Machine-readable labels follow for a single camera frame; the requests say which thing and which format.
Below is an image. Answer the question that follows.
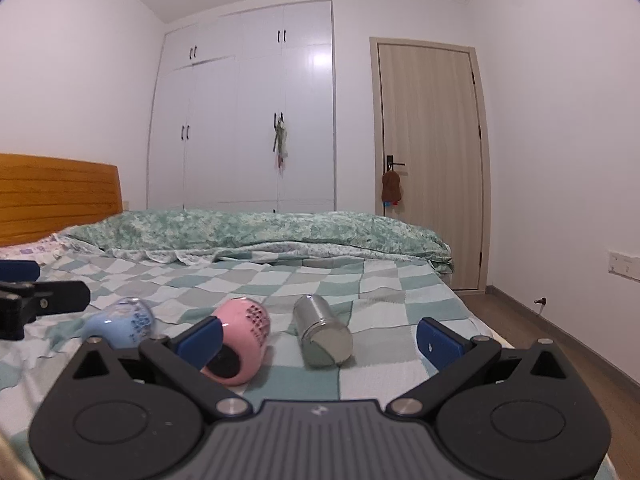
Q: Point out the pink steel cup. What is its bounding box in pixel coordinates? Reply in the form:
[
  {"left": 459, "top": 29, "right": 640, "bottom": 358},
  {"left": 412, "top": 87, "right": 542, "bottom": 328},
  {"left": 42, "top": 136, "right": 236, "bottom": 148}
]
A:
[{"left": 201, "top": 297, "right": 271, "bottom": 387}]

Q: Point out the light blue cartoon cup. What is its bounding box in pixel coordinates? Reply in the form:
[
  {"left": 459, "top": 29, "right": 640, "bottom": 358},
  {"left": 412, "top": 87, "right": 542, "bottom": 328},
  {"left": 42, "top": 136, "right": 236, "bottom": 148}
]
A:
[{"left": 81, "top": 297, "right": 156, "bottom": 349}]

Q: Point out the stainless steel cylindrical cup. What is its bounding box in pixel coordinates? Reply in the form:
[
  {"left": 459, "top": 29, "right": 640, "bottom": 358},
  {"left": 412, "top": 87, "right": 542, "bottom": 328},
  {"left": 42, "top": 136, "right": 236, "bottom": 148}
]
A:
[{"left": 293, "top": 294, "right": 354, "bottom": 368}]

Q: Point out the floral pillow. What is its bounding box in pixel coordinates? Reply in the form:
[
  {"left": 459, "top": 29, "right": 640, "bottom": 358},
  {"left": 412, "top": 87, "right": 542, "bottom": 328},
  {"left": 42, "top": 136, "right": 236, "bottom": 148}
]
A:
[{"left": 0, "top": 235, "right": 68, "bottom": 266}]

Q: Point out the wooden headboard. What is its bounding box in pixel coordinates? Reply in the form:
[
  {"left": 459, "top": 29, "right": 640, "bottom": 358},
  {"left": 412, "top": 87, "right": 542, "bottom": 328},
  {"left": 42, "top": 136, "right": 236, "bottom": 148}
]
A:
[{"left": 0, "top": 154, "right": 122, "bottom": 247}]

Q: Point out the green checkered blanket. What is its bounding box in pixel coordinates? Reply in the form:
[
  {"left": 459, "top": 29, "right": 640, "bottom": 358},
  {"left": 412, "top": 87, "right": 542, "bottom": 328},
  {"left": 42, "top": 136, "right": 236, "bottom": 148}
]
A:
[{"left": 1, "top": 252, "right": 488, "bottom": 458}]

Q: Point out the green floral quilt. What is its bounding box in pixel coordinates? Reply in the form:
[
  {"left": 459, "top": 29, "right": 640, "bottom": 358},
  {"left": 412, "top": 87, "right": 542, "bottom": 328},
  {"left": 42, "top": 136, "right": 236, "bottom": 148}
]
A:
[{"left": 55, "top": 209, "right": 454, "bottom": 275}]

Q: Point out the white wardrobe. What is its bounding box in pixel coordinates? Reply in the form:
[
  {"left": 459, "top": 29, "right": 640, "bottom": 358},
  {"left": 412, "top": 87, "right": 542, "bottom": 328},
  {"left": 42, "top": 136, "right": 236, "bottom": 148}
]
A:
[{"left": 146, "top": 0, "right": 336, "bottom": 212}]

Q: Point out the beige wooden door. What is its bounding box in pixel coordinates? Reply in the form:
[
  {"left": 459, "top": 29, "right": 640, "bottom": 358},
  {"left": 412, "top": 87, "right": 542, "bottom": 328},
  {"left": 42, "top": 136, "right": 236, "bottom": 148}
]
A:
[{"left": 370, "top": 38, "right": 491, "bottom": 294}]

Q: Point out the black door handle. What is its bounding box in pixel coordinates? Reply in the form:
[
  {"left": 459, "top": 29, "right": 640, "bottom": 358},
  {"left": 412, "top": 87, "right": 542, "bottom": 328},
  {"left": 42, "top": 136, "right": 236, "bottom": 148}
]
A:
[{"left": 385, "top": 155, "right": 405, "bottom": 171}]

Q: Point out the white wall socket panel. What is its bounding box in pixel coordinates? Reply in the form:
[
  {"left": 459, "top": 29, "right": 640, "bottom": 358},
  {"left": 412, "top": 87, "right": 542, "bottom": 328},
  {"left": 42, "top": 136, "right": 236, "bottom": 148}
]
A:
[{"left": 608, "top": 250, "right": 640, "bottom": 282}]

